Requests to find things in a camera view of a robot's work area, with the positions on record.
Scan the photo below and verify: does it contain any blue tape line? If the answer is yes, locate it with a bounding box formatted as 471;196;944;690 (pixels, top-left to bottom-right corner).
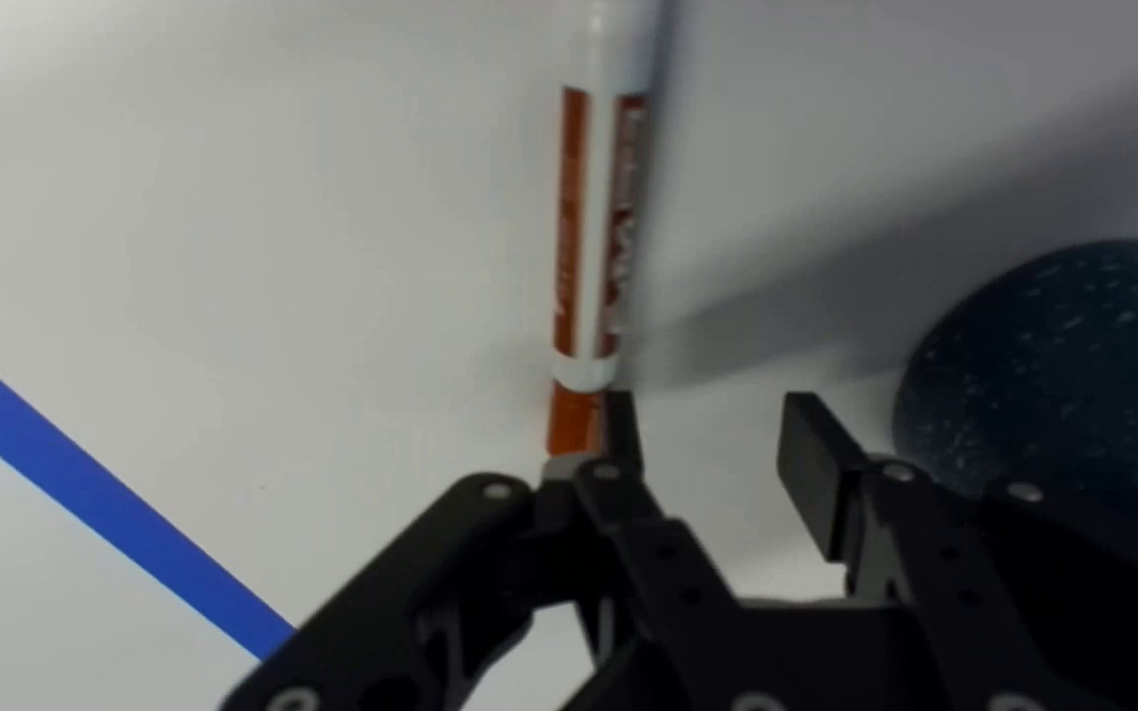
0;381;292;660

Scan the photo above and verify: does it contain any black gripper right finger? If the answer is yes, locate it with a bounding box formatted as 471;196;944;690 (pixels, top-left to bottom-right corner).
775;393;1138;711

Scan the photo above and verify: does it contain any orange and white marker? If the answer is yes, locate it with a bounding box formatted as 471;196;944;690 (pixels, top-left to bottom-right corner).
545;0;668;458

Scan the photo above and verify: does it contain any dark green speckled mug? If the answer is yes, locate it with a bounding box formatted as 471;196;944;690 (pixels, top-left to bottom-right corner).
894;236;1138;522

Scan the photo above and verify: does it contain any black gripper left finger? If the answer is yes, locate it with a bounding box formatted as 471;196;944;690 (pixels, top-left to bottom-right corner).
221;393;754;711

